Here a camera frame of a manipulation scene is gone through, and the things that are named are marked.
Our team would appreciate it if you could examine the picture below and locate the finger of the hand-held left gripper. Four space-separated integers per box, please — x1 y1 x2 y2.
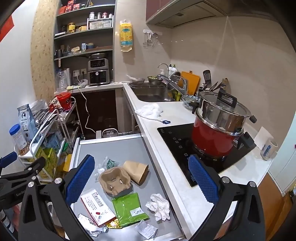
0 152 18 169
0 158 46 186

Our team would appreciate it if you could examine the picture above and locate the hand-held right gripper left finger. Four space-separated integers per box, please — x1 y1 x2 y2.
18 154 97 241

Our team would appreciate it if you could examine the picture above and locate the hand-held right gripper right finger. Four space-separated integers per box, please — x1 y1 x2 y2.
185 155 266 241

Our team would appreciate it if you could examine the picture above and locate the green foil packet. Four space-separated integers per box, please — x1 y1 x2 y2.
112 192 149 229

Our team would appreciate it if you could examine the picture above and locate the yellow green box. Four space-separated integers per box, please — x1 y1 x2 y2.
35 147 59 179

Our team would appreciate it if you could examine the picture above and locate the plastic jar blue lid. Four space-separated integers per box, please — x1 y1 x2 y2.
9 124 30 156

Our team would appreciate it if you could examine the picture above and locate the white red medicine box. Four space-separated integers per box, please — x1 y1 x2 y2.
80 189 116 226

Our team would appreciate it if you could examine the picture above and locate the brown cardboard cup carrier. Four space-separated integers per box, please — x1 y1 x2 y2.
99 167 133 198

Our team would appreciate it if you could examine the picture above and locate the clear green printed wrapper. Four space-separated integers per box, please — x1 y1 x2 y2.
95 156 121 183

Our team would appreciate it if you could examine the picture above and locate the blue white coffee bag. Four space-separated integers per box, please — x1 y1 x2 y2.
17 104 36 142

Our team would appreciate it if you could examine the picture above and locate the silver blister pack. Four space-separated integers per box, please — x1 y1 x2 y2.
77 213 109 237

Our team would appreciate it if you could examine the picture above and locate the red cooking pot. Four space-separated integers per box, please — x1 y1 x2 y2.
191 113 257 158

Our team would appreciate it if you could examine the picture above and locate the black induction cooktop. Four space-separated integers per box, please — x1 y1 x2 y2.
157 123 257 188

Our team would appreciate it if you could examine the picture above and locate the crumpled white tissue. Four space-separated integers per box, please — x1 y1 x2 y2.
145 193 171 221

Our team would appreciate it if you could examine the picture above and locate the small white appliance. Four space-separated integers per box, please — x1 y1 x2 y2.
96 128 120 140

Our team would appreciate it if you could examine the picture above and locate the gold foil wrapper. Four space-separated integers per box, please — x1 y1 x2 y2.
106 219 122 229

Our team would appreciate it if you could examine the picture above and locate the brown paper bag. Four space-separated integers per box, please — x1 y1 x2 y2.
122 160 149 185

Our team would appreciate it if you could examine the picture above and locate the white trolley rack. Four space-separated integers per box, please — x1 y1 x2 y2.
18 96 81 184

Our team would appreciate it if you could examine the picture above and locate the stainless steel steamer pot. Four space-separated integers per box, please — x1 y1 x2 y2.
192 93 257 135

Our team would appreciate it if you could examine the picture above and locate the white mug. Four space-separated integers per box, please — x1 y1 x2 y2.
260 137 278 161

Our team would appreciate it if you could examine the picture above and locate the red snack bag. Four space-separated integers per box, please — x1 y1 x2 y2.
48 93 72 111

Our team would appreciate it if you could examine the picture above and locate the white paper card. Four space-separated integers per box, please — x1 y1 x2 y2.
254 126 271 149

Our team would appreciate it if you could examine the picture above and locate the small white sachet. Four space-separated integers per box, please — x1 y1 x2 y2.
135 220 158 239

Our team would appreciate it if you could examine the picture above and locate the glass pot lid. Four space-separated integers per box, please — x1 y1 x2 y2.
199 86 251 117

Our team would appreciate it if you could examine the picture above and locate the patterned ceramic bowl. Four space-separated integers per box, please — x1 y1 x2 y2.
181 94 201 108

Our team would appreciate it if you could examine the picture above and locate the white cloth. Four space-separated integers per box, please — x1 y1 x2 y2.
135 103 164 120

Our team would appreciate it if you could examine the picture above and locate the large clear water bottle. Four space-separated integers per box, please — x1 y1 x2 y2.
55 69 68 92

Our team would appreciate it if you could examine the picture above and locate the wooden cutting board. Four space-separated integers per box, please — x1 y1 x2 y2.
221 78 232 93

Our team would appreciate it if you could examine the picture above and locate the orange cutting board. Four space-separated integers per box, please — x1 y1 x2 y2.
180 71 201 93

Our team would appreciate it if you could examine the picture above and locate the stainless steel sink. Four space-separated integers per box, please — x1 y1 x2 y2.
128 84 174 103

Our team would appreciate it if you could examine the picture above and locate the chrome kitchen faucet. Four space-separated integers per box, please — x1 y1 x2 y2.
158 74 188 95

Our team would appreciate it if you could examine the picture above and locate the black slotted spatula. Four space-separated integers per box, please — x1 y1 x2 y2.
203 70 211 90

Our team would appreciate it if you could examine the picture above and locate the steel bowl with greens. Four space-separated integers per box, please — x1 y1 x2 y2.
147 76 163 85

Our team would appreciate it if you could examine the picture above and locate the thin chrome tap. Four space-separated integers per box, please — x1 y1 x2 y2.
158 63 170 75

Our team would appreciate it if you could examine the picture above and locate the yellow hanging bag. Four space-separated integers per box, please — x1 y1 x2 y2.
120 20 134 52

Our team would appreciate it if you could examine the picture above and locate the white storage basket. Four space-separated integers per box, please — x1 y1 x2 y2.
87 17 114 30

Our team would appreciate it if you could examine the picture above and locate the range hood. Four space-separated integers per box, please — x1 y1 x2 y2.
146 0 228 29

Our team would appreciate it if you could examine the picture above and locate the white power cable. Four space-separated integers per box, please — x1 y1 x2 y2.
76 74 98 134

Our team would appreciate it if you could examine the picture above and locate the red wall poster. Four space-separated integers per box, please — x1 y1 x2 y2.
0 15 15 43

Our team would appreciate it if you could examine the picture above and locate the grey wall shelf unit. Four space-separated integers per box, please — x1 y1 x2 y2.
53 0 117 87

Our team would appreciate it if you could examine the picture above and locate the wall hook rack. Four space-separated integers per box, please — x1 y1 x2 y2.
143 29 162 49

